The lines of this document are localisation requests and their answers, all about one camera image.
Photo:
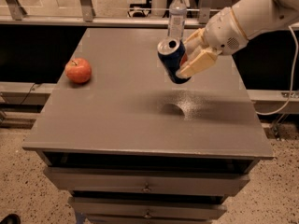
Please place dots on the metal railing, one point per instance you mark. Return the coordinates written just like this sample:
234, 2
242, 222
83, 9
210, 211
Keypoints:
130, 13

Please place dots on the upper grey drawer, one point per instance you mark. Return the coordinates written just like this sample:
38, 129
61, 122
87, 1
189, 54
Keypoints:
147, 182

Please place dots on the black shoe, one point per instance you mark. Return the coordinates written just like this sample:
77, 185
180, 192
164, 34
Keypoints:
11, 219

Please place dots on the red apple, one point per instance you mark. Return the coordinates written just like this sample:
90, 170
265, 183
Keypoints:
78, 70

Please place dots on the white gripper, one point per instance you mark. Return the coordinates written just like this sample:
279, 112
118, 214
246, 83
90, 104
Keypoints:
221, 32

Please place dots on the grey drawer cabinet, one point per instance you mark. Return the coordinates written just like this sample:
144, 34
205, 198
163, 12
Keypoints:
131, 116

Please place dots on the clear plastic water bottle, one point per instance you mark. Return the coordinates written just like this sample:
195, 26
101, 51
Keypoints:
177, 16

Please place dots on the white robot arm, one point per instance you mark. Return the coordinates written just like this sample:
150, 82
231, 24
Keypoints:
257, 17

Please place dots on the lower grey drawer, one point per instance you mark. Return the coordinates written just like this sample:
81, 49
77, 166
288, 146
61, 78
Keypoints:
146, 209

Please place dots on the grey drawer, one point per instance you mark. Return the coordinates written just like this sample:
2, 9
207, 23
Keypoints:
146, 209
147, 182

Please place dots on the blue pepsi can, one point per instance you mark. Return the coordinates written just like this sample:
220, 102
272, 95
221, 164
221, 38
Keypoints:
171, 53

